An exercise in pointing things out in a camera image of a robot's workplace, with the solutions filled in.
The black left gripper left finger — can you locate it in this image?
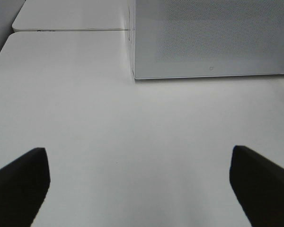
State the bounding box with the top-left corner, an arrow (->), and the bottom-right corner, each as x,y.
0,148 -> 51,227

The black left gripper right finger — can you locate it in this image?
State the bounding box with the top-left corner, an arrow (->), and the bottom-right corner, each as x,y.
229,145 -> 284,227

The white microwave door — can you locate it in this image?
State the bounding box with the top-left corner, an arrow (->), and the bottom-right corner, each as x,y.
133,0 -> 284,79

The white microwave oven body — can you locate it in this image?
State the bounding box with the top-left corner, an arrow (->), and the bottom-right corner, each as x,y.
126,0 -> 138,80

